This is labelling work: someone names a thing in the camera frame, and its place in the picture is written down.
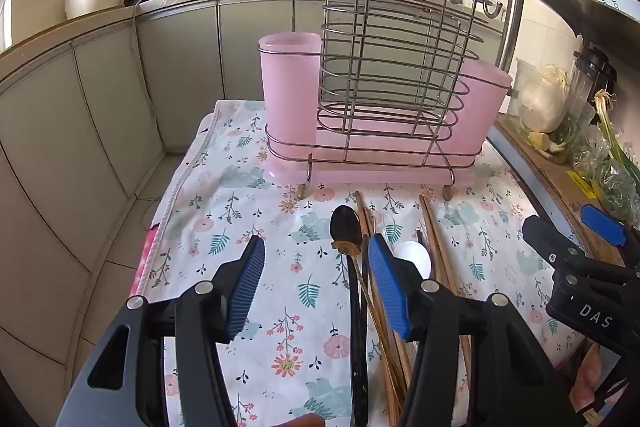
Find green scallions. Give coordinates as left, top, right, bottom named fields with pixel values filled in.
left=591, top=89, right=640, bottom=229

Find floral tablecloth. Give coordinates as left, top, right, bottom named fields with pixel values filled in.
left=127, top=99, right=601, bottom=427

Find metal wire utensil rack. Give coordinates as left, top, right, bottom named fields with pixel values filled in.
left=265, top=0, right=504, bottom=200

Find black blender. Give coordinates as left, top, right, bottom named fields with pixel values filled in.
left=567, top=46, right=619, bottom=114

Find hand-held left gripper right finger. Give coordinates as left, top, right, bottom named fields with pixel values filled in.
left=367, top=233, right=586, bottom=427

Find metal shelf rack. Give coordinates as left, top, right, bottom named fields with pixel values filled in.
left=496, top=0, right=640, bottom=268

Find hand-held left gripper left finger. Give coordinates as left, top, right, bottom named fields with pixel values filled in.
left=55, top=234, right=268, bottom=427

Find white plastic spoon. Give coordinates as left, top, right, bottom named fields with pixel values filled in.
left=392, top=240, right=432, bottom=281

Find black spoon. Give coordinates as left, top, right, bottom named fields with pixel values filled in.
left=330, top=205, right=372, bottom=427

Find glass jar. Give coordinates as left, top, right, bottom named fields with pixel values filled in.
left=509, top=58, right=540, bottom=118

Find short pink plastic cup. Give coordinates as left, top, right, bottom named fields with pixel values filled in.
left=451, top=59, right=514, bottom=154

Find plastic bag of vegetables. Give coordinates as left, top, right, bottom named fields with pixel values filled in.
left=516, top=64, right=597, bottom=165

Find pink cloth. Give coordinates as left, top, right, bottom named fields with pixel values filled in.
left=141, top=221, right=169, bottom=290

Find person's left hand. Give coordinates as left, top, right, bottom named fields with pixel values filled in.
left=277, top=413, right=327, bottom=427

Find brown wooden chopstick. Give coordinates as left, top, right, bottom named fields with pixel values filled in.
left=354, top=190, right=407, bottom=426
left=362, top=205, right=412, bottom=423

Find person's right hand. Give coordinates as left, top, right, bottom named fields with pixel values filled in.
left=574, top=341, right=621, bottom=412

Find grey kitchen cabinet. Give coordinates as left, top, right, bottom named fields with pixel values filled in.
left=0, top=0, right=506, bottom=408

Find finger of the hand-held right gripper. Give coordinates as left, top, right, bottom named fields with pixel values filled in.
left=522, top=215, right=584, bottom=267
left=581, top=204, right=633, bottom=254

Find pink plastic drip tray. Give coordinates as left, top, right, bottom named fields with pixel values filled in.
left=266, top=116, right=484, bottom=186

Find tall pink plastic cup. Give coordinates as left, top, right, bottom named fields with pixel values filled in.
left=258, top=33, right=321, bottom=148

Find thin gold metal utensil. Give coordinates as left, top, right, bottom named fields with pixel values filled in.
left=351, top=251, right=409, bottom=409

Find white power cable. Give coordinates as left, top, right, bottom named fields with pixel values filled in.
left=131, top=0, right=163, bottom=228

